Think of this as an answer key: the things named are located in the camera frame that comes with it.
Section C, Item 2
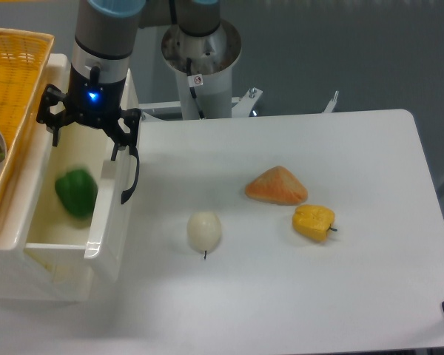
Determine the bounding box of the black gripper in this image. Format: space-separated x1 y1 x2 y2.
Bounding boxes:
36 66 141 161

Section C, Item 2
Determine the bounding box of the green bell pepper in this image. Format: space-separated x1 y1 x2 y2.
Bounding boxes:
55 169 98 219

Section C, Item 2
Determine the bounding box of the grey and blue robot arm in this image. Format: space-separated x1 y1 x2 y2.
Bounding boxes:
36 1 220 157

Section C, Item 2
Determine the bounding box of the white upper drawer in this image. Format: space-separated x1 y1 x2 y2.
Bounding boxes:
24 124 138 282

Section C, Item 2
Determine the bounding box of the yellow bell pepper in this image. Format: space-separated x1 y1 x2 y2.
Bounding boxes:
292 205 335 243

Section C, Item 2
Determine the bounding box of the yellow woven basket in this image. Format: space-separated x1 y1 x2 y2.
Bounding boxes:
0 28 54 207

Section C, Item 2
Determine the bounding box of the white pear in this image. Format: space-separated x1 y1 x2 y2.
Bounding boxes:
186 211 222 259

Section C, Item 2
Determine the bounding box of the black drawer handle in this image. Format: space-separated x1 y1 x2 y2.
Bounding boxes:
120 146 141 206

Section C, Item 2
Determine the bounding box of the white table frame bracket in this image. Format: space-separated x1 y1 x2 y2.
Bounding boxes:
323 90 339 113

